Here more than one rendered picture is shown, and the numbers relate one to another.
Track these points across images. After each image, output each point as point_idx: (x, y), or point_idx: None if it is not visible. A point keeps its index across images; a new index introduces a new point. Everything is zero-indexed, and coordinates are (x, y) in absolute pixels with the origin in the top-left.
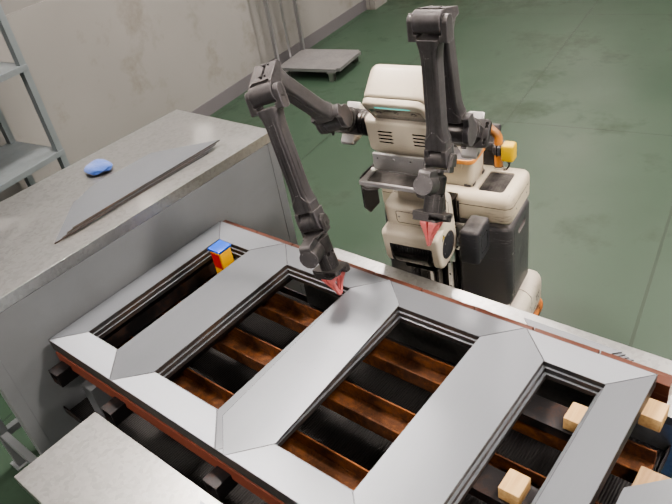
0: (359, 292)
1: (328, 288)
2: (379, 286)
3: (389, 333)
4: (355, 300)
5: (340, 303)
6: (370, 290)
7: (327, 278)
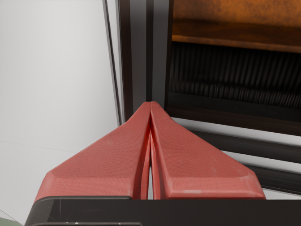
0: (55, 145)
1: (289, 144)
2: (21, 193)
3: (172, 97)
4: (19, 86)
5: (69, 24)
6: (27, 167)
7: (96, 222)
